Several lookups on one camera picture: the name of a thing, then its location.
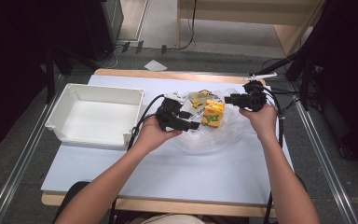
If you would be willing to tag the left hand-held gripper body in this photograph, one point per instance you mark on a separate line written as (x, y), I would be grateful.
(167, 113)

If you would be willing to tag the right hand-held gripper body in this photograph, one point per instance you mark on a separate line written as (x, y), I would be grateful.
(256, 96)

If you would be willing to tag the yellow orange snack packet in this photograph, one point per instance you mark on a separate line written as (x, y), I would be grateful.
(213, 113)

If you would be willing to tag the clear printed plastic bag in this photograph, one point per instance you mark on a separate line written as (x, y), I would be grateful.
(217, 140)

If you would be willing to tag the person's right hand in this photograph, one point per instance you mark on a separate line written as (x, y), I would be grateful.
(262, 121)

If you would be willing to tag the person's left hand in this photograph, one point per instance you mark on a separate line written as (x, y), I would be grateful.
(154, 135)

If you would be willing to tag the light wooden table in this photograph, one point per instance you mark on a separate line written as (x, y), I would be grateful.
(167, 74)

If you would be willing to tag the white paper sheet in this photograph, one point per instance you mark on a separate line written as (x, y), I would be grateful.
(154, 65)

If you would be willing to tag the black tripod stand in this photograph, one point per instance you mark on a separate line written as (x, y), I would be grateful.
(304, 71)

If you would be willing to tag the white table board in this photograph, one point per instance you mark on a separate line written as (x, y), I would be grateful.
(183, 180)

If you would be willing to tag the white plastic bin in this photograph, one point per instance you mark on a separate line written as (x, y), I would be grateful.
(96, 121)

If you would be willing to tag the light wooden shelf unit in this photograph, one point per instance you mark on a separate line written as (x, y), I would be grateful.
(245, 12)

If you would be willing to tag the person's light clothing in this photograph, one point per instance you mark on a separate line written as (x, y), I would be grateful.
(174, 219)

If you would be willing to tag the dark cabinet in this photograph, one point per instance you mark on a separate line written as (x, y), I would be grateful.
(101, 28)

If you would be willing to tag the metal floor rail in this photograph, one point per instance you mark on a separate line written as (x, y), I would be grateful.
(326, 165)
(21, 161)

